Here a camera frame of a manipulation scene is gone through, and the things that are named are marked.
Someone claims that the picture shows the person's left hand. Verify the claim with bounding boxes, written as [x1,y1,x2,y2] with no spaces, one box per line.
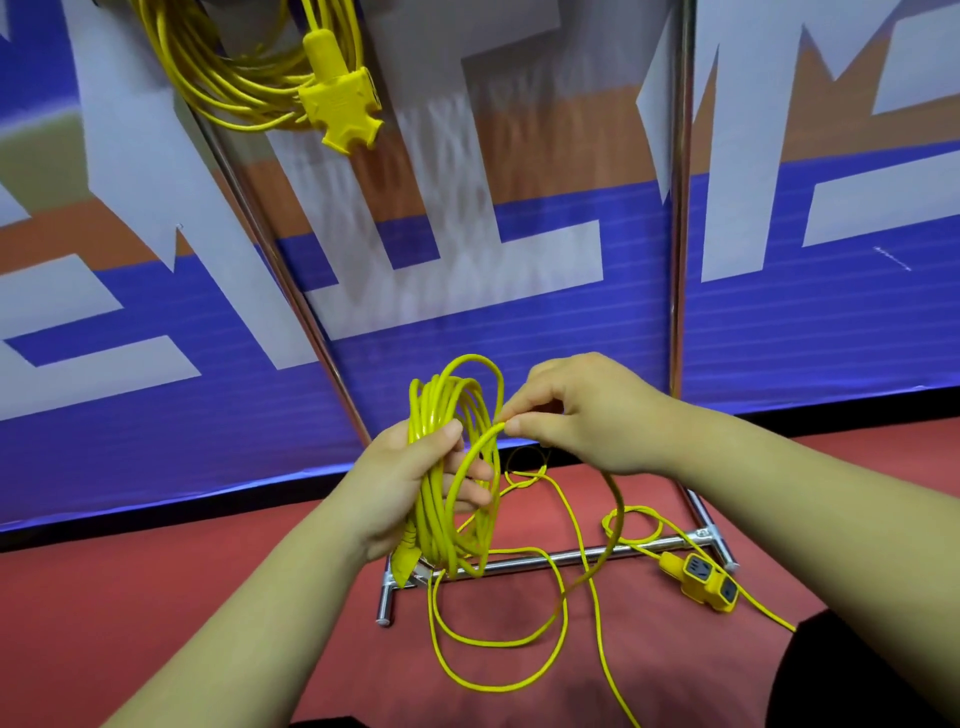
[324,419,496,564]

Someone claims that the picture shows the person's right hand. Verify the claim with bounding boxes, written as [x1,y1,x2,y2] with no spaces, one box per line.
[497,352,680,479]

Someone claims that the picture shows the yellow extension cord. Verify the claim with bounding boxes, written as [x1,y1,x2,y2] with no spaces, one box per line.
[131,0,384,156]
[390,354,798,728]

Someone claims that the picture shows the person's left forearm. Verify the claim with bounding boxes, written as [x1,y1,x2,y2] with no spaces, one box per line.
[101,501,369,728]

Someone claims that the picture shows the person's right forearm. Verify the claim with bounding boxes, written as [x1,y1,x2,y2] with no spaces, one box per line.
[660,396,960,721]

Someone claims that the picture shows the chrome metal rack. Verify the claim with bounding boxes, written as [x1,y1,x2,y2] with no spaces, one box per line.
[187,0,741,628]

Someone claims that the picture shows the person's black trousers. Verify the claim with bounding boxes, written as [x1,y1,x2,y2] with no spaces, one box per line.
[765,609,952,728]

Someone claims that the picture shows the yellow coiled extension cord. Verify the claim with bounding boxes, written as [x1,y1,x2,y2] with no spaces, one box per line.
[131,0,384,156]

